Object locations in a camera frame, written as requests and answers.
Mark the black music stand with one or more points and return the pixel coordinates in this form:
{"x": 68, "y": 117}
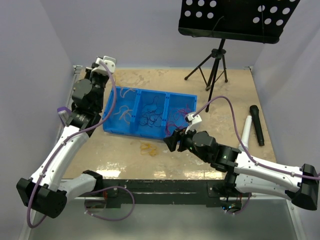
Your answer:
{"x": 257, "y": 21}

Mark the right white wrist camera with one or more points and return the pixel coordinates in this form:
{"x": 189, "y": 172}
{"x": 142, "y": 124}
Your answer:
{"x": 194, "y": 120}

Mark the black microphone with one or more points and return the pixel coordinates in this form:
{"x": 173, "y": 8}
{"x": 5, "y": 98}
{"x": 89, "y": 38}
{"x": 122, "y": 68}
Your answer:
{"x": 254, "y": 112}

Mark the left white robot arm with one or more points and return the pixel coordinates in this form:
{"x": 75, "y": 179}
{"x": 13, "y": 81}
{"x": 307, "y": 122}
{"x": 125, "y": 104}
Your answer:
{"x": 43, "y": 191}

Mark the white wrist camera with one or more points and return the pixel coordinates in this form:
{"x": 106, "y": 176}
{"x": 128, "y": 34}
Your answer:
{"x": 194, "y": 120}
{"x": 105, "y": 62}

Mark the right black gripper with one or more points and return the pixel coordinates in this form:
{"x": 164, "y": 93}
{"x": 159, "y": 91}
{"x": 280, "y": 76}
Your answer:
{"x": 178, "y": 135}

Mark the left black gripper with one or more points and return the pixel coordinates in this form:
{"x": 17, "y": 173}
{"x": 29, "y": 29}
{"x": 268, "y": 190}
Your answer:
{"x": 91, "y": 73}

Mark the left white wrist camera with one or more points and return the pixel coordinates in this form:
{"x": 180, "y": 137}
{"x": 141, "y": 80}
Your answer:
{"x": 105, "y": 62}

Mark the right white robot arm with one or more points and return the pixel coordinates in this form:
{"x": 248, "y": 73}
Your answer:
{"x": 248, "y": 174}

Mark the purple metronome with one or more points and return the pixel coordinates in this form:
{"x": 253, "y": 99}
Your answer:
{"x": 64, "y": 113}

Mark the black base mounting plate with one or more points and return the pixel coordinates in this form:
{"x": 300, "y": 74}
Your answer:
{"x": 167, "y": 192}

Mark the blue three-compartment plastic bin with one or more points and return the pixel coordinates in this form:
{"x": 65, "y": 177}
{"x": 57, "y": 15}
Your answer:
{"x": 147, "y": 113}

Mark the white microphone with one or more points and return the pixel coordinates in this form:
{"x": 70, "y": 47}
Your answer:
{"x": 246, "y": 134}

